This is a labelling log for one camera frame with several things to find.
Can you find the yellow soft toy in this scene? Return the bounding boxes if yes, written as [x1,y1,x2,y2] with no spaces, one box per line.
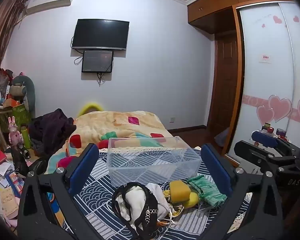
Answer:
[183,191,200,209]

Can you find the white cloth black strap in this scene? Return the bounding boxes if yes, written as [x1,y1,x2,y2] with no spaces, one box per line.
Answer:
[111,182,159,239]

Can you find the small wall monitor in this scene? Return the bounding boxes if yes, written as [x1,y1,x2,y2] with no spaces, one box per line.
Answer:
[81,50,114,74]

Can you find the green gift bag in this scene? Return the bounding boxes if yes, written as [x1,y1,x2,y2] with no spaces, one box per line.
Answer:
[0,103,32,131]

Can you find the green cylinder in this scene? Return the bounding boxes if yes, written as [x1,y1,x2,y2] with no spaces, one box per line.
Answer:
[20,126,32,149]

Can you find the yellow patterned cloth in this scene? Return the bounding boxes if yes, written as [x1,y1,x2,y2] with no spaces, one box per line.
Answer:
[163,189,184,217]

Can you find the green striped cloth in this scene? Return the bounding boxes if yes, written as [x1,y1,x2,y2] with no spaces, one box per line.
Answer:
[186,175,228,208]

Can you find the wooden door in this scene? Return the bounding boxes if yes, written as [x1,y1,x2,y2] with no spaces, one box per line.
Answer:
[208,33,238,146]

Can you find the pile of papers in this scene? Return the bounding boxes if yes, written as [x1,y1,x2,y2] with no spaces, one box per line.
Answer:
[0,162,27,222]

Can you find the wardrobe with heart sliding doors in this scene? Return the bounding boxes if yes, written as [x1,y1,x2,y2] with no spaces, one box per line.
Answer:
[186,0,300,167]

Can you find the dark clothes pile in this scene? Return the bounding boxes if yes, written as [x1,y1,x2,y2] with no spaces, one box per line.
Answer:
[28,108,77,156]

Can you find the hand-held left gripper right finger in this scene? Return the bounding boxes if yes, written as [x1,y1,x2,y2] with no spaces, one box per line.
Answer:
[201,143,284,240]

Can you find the wall mounted television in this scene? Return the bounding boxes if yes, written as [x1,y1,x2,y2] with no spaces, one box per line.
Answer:
[72,18,130,51]

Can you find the clear plastic storage box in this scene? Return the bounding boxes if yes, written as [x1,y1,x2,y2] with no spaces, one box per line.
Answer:
[106,137,202,187]

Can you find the black camera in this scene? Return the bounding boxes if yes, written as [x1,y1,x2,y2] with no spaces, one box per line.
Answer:
[17,142,31,159]

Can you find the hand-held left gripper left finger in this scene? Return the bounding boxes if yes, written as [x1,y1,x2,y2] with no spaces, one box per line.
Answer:
[17,143,100,240]

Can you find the yellow fuzzy object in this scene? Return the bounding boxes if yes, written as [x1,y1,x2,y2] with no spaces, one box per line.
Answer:
[79,102,104,118]

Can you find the pink bunny toy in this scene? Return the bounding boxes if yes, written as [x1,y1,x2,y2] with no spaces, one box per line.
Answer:
[8,116,23,146]

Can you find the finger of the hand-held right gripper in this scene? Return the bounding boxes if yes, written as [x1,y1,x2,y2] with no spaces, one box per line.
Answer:
[251,130,300,155]
[233,140,297,167]

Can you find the yellow sponge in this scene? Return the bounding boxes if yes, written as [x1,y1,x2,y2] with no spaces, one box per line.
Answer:
[169,180,191,203]

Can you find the white air conditioner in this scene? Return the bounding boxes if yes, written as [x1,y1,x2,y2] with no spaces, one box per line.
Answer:
[26,0,76,15]

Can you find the blue wave patterned sheet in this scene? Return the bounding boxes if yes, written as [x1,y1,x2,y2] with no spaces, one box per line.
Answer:
[46,145,253,240]

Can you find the colourful fleece blanket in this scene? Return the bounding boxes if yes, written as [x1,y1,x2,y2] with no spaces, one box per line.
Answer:
[44,110,176,227]

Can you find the white cable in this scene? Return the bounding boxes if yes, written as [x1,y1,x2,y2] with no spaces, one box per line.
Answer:
[154,202,177,228]

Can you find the brown curtain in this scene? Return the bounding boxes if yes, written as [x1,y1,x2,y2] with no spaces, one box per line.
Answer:
[0,0,30,85]

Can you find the grey plush toy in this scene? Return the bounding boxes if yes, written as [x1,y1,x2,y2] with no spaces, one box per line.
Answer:
[9,75,36,113]

